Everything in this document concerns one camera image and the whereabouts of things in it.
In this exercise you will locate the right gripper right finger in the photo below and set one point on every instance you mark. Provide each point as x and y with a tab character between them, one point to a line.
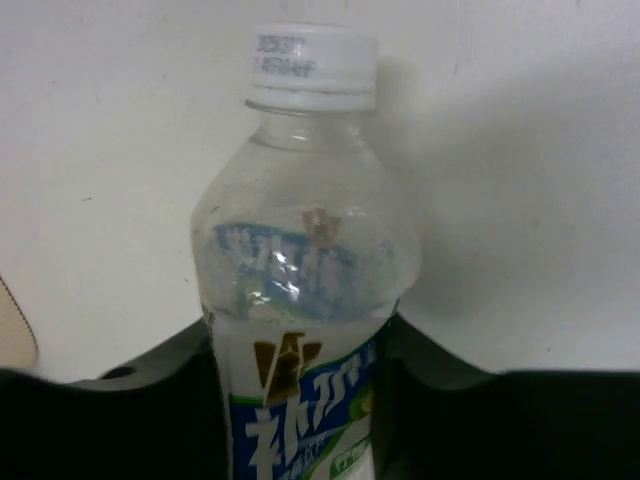
438	417

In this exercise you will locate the beige bin with grey rim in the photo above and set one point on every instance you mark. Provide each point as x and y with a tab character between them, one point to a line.
18	346

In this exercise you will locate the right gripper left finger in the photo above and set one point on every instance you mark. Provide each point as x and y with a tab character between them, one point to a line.
157	416

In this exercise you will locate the crushed clear water bottle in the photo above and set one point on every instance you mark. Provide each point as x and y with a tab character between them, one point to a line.
302	251

